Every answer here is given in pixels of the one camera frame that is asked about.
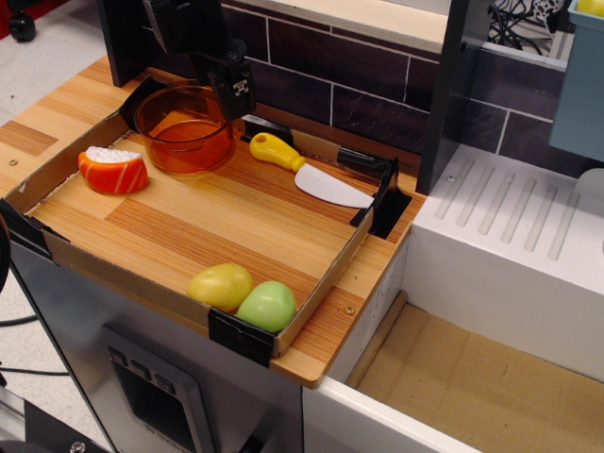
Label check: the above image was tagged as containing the yellow toy potato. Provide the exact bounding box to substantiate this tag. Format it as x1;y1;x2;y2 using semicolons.
186;263;253;311

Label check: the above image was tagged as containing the black chair caster wheel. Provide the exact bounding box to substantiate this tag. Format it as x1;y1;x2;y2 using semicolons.
7;0;37;42

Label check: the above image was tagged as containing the cardboard fence with black tape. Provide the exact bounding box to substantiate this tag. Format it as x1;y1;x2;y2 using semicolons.
1;75;423;386

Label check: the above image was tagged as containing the black cable bundle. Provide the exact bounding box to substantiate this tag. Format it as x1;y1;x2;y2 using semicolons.
487;0;575;53

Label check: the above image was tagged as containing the white toy sink unit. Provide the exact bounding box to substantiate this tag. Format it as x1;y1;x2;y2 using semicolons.
303;146;603;452

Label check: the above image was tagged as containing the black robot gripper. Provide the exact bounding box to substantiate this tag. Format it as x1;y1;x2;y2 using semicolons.
143;0;256;122

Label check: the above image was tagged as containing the dark grey left post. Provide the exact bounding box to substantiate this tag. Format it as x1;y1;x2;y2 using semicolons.
97;0;157;87

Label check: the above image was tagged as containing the dark grey vertical post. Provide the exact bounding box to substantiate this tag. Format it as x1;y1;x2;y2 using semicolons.
416;0;492;195

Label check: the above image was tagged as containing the light blue bin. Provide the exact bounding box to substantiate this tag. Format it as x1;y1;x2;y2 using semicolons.
549;1;603;161

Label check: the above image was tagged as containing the orange transparent plastic pot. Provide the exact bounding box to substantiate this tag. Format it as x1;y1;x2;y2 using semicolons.
134;85;234;176

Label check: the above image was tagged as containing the orange white salmon sushi toy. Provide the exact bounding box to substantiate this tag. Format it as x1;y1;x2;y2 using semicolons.
77;146;149;194

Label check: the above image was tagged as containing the yellow handled toy knife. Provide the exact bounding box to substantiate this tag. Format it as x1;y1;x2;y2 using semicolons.
249;132;374;210

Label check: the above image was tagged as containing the toy oven front panel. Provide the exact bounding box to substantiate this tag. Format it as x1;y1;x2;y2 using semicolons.
98;326;215;452

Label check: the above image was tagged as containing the green toy pear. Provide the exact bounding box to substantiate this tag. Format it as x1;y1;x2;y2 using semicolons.
236;281;296;333

